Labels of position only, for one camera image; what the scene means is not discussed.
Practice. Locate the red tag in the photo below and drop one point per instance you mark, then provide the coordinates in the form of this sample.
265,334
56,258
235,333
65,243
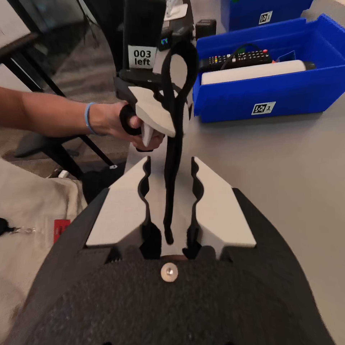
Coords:
61,230

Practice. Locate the black remote control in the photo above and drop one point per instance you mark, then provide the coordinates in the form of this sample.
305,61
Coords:
242,58

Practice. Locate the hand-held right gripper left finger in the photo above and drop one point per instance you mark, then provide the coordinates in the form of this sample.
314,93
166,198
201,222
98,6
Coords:
116,215

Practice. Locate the black action camera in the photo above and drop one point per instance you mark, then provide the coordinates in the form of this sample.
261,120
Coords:
164,40
206,28

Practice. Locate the blue plastic bin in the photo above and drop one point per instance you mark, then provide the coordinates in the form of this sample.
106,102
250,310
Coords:
291,13
269,91

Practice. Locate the person's left hand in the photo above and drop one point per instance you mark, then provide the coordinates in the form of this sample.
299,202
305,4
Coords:
116,121

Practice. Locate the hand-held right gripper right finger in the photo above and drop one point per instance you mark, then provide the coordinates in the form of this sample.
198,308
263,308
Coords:
226,215

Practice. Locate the person's left forearm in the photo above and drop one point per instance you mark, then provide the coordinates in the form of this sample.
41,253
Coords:
40,113

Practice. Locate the black bag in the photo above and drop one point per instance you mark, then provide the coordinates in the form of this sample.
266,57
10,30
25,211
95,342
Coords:
102,178

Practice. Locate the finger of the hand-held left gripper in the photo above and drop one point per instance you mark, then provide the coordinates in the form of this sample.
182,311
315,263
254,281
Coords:
153,113
186,118

